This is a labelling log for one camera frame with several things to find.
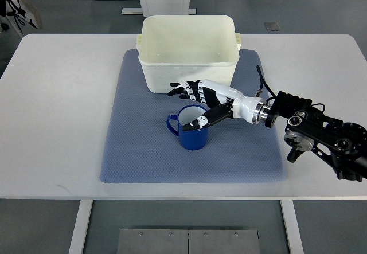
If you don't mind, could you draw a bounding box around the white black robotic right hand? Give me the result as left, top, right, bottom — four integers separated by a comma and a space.
167, 80, 265, 131

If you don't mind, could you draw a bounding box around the blue mug white inside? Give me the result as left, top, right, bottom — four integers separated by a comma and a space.
166, 105, 209, 150

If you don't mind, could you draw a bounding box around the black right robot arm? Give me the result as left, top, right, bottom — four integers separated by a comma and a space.
259, 91, 366, 182

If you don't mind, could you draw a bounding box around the cream plastic box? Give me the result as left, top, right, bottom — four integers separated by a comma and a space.
136, 15, 241, 93

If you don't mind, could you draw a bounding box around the small grey floor plate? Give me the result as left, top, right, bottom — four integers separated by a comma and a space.
264, 22, 280, 32

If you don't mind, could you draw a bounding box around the blue textured mat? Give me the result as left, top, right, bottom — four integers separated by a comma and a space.
100, 49, 286, 183

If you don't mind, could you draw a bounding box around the white table right leg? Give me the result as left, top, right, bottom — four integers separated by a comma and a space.
280, 200, 304, 254

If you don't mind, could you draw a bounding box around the white table leg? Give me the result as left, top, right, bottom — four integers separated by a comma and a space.
68, 200, 93, 254
280, 200, 304, 254

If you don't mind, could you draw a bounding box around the white table left leg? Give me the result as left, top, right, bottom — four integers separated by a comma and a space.
68, 200, 93, 254

